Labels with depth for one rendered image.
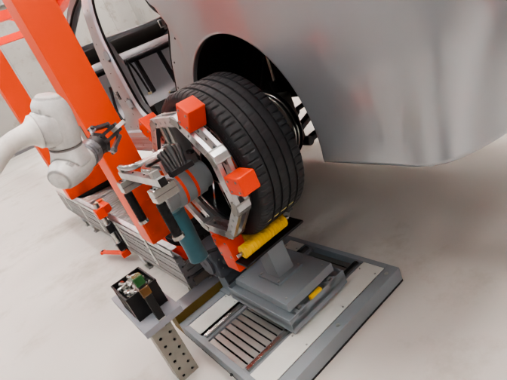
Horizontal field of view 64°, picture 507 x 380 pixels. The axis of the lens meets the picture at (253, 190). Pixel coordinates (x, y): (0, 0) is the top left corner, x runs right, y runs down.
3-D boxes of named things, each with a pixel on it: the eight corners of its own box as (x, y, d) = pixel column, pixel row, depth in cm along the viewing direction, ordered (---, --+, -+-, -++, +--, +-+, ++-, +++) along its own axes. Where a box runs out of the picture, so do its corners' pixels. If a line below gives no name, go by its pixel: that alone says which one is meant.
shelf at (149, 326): (183, 310, 161) (180, 304, 160) (148, 339, 153) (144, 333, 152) (145, 280, 196) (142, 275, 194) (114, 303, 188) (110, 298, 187)
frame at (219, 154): (268, 239, 152) (208, 105, 132) (256, 249, 149) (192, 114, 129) (200, 217, 196) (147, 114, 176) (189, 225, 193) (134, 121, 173)
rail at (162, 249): (199, 274, 232) (182, 243, 224) (186, 283, 228) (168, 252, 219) (90, 212, 432) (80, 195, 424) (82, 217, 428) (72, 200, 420)
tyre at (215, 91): (195, 44, 166) (207, 157, 216) (146, 65, 155) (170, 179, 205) (317, 120, 135) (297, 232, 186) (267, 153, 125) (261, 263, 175)
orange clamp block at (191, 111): (207, 124, 142) (205, 103, 136) (189, 134, 139) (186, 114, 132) (195, 114, 146) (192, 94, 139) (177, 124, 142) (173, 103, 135)
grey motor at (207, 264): (288, 256, 229) (265, 204, 216) (232, 304, 209) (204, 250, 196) (268, 249, 243) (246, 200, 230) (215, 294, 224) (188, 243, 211)
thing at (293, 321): (348, 283, 189) (342, 267, 185) (296, 335, 172) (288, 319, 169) (280, 258, 229) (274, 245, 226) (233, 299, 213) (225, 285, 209)
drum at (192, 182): (219, 188, 161) (205, 157, 156) (176, 217, 151) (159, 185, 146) (203, 185, 173) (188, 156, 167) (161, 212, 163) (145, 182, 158)
